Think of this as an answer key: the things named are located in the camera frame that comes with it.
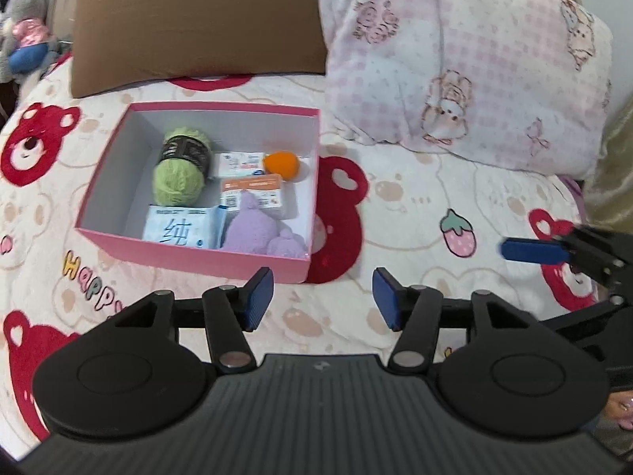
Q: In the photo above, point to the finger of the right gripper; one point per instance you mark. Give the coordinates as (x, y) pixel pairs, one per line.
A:
(551, 251)

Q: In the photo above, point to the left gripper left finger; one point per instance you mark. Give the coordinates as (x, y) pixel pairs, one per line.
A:
(229, 313)

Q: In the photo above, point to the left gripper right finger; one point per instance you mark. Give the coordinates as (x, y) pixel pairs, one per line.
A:
(413, 311)

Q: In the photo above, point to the purple plush toy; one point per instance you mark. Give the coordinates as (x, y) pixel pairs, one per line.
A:
(252, 231)

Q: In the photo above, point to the blue white tissue pack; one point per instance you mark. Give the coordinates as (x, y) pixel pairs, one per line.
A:
(191, 227)

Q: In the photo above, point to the white orange medicine box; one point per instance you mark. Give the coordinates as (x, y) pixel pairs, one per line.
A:
(266, 189)

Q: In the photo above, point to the white blue medicine box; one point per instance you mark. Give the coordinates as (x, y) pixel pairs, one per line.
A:
(235, 164)

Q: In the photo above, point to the orange ball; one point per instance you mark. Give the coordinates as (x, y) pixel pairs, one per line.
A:
(283, 163)

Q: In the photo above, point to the person's right hand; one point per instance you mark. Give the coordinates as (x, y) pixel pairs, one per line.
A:
(619, 408)

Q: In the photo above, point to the bear print bed blanket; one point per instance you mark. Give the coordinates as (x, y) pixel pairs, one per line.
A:
(426, 217)

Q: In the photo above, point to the green yarn ball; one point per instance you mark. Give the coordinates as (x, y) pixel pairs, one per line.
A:
(182, 169)

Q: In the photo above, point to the pink checkered pillow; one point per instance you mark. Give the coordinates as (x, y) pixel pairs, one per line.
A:
(519, 84)

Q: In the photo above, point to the brown pillow with cloud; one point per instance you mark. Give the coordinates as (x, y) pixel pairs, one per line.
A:
(122, 42)

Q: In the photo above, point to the grey plush toy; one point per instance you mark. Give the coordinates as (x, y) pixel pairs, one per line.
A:
(25, 38)

